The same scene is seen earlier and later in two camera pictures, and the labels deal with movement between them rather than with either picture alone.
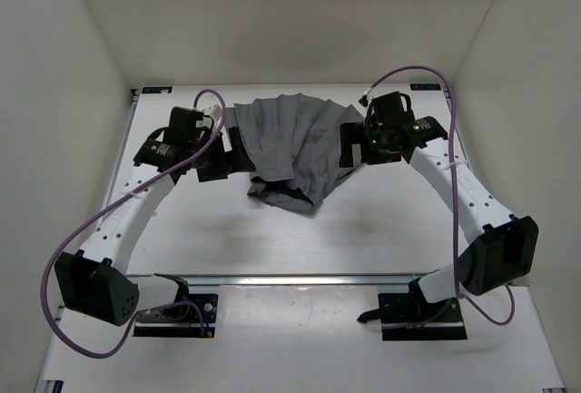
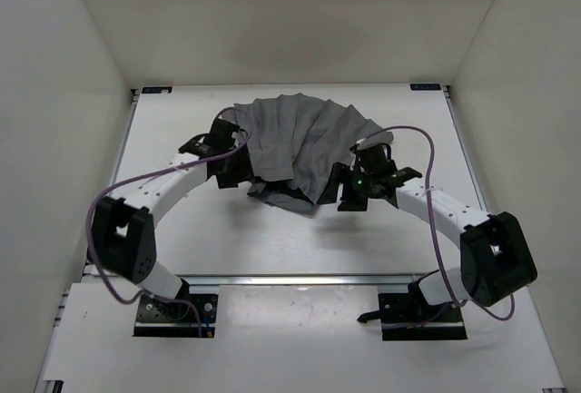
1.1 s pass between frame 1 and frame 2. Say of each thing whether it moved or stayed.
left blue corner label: stayed
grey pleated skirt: stayed
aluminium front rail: stayed
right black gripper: moved
